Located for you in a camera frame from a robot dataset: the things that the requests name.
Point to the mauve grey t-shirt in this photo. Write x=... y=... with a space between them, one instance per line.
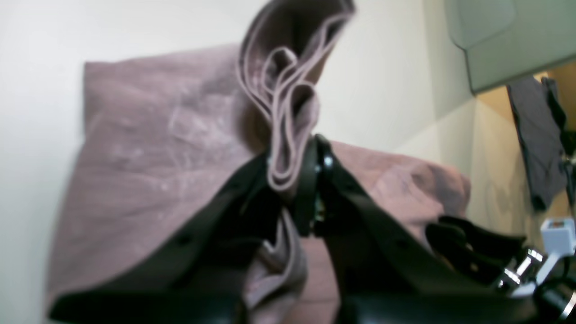
x=164 y=133

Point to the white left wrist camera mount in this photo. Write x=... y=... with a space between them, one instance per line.
x=508 y=265

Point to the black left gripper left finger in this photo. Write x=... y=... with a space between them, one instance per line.
x=200 y=274

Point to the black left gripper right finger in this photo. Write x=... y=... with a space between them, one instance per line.
x=384 y=276

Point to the dark hanging cloth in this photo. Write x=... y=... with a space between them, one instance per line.
x=547 y=147

